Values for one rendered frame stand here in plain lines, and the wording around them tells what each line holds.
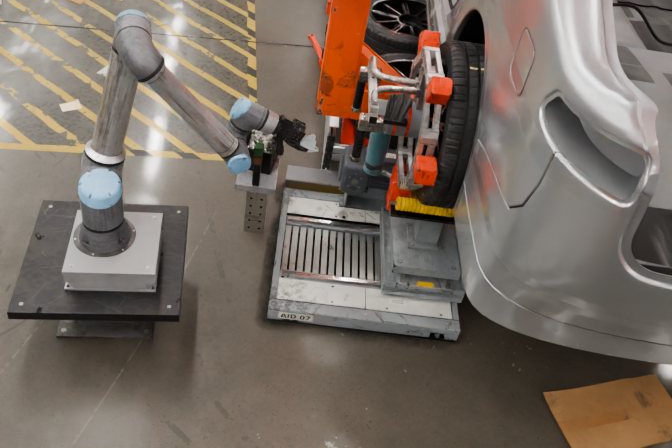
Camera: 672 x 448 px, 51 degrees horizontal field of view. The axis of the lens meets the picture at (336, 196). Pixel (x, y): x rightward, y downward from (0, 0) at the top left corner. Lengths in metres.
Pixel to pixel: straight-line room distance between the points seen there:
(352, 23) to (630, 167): 1.56
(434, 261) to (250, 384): 0.96
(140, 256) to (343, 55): 1.23
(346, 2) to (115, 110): 1.07
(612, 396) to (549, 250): 1.45
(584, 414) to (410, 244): 1.00
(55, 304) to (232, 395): 0.74
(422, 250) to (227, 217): 0.98
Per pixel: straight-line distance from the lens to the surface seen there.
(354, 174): 3.28
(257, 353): 2.97
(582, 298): 2.03
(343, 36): 3.13
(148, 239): 2.82
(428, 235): 3.18
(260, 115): 2.70
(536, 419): 3.09
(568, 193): 1.84
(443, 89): 2.51
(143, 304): 2.74
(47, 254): 2.95
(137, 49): 2.37
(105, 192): 2.63
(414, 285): 3.11
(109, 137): 2.69
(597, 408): 3.23
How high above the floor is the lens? 2.40
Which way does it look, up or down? 40 degrees down
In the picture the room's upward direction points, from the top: 11 degrees clockwise
